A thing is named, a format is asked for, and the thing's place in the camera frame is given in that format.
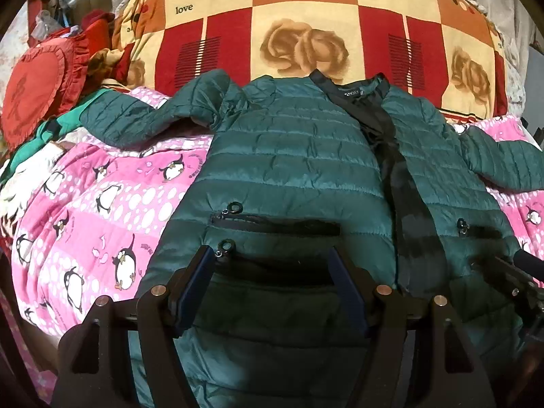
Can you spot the pink penguin print blanket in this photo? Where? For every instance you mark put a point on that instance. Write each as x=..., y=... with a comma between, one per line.
x=106, y=170

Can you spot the green cloth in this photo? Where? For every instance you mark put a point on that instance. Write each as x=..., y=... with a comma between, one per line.
x=46, y=129

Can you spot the red heart-shaped ruffled cushion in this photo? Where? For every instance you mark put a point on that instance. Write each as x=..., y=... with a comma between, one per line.
x=36, y=87

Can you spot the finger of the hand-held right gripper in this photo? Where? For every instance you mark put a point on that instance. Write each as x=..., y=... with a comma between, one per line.
x=505, y=270

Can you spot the red cloth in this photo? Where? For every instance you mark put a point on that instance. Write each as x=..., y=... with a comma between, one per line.
x=97, y=27

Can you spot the pale floral cloth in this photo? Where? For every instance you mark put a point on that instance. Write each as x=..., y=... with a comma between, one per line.
x=520, y=29

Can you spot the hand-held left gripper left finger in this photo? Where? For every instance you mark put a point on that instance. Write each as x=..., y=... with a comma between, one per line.
x=199, y=274

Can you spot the dark green puffer jacket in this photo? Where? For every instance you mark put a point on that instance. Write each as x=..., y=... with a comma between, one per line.
x=297, y=157

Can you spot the red orange rose print quilt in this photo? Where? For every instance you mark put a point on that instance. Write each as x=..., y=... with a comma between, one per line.
x=297, y=8

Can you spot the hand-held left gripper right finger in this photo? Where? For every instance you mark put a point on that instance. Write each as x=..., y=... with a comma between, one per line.
x=345, y=281

